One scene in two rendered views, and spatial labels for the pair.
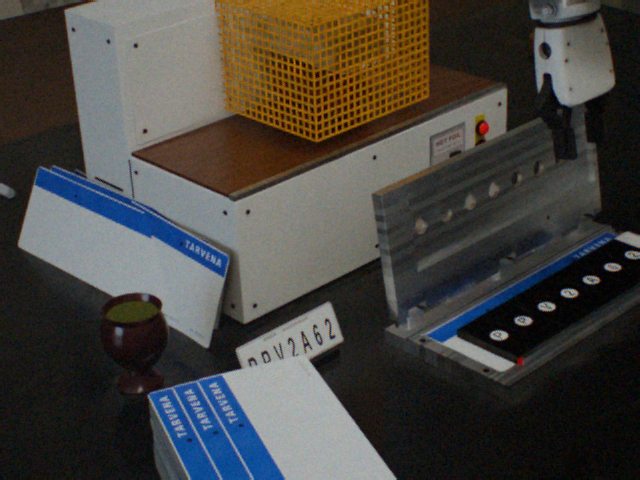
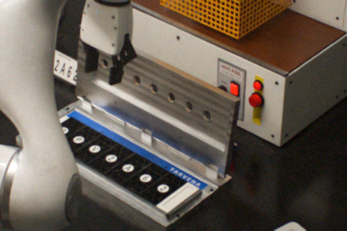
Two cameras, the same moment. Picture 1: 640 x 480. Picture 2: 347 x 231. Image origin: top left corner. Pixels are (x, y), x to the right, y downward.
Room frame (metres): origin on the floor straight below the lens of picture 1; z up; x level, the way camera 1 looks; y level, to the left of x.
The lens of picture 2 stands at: (1.44, -2.00, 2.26)
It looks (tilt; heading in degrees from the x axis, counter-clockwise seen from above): 36 degrees down; 84
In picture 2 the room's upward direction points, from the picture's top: straight up
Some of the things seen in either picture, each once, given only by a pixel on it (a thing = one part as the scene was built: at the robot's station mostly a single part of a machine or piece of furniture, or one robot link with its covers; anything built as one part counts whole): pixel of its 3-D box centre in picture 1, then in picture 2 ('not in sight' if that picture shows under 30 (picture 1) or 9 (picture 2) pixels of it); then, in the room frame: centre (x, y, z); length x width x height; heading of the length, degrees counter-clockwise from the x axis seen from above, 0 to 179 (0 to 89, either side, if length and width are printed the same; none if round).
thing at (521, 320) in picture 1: (523, 324); (78, 141); (1.43, -0.26, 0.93); 0.10 x 0.05 x 0.01; 42
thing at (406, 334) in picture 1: (551, 294); (121, 157); (1.52, -0.31, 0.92); 0.44 x 0.21 x 0.04; 132
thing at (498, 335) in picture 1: (498, 339); (63, 132); (1.40, -0.22, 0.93); 0.10 x 0.05 x 0.01; 42
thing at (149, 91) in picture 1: (335, 89); (275, 13); (1.89, -0.04, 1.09); 0.75 x 0.40 x 0.38; 132
